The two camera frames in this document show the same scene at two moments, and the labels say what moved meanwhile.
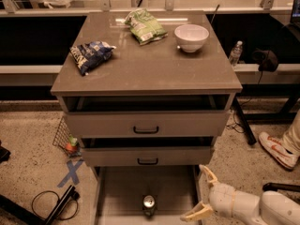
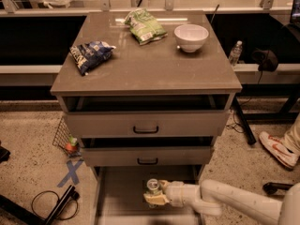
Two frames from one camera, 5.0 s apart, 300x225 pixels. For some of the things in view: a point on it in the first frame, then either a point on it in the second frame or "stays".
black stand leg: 33,216 stays
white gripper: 221,198 → 175,192
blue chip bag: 91,54 stays
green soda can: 148,202 → 152,187
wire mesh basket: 62,137 stays
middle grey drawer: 144,157 stays
